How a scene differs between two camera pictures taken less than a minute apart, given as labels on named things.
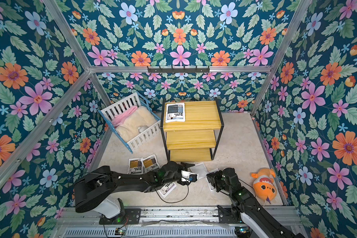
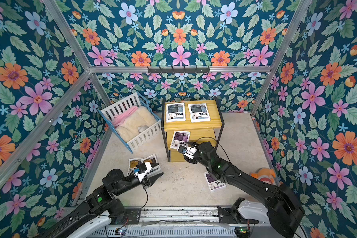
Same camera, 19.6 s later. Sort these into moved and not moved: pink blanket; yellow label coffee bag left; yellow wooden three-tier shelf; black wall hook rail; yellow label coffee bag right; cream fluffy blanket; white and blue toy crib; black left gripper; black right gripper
Moved: black left gripper; black right gripper
Not moved: white and blue toy crib; black wall hook rail; yellow label coffee bag left; pink blanket; cream fluffy blanket; yellow label coffee bag right; yellow wooden three-tier shelf
